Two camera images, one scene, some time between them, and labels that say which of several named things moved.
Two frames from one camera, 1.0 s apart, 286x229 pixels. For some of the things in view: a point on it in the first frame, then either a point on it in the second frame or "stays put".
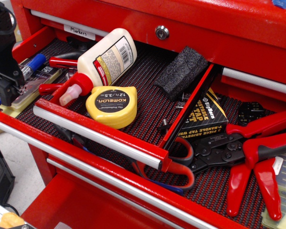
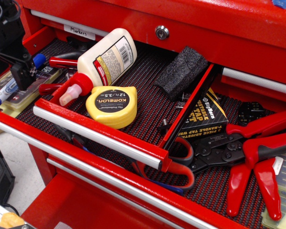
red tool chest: x=158 y=114 stays put
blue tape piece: x=285 y=4 stays put
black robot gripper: x=4 y=64 → x=7 y=43
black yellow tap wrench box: x=207 y=118 stays put
